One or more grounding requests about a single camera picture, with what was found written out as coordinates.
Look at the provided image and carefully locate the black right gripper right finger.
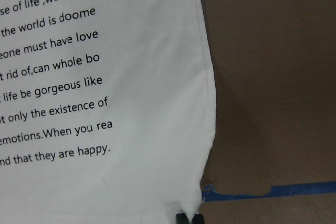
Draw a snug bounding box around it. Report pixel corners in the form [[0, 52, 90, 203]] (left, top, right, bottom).
[[192, 214, 205, 224]]

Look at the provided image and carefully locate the white long-sleeve printed shirt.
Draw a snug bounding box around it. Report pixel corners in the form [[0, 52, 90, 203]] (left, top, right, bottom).
[[1, 0, 216, 223]]

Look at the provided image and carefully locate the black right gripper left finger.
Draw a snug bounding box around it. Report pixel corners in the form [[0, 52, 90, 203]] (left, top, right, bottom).
[[175, 213, 189, 224]]

